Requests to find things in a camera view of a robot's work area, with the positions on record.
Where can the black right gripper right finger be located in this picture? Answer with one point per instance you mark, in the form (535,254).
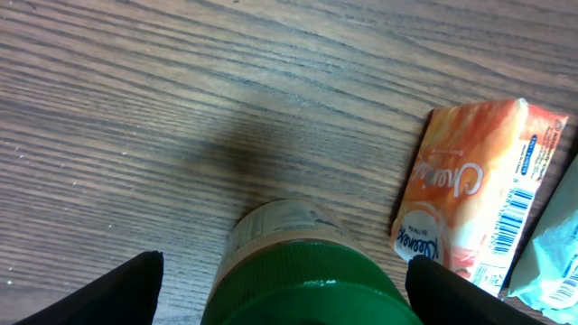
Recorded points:
(438,296)

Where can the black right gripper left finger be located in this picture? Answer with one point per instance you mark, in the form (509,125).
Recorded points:
(126,295)

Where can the teal tissue packet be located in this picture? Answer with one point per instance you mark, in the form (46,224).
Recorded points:
(545,277)

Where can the orange snack packet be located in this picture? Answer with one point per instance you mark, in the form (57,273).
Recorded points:
(472,185)

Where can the green lid seasoning jar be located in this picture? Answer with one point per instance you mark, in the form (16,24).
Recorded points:
(288,262)

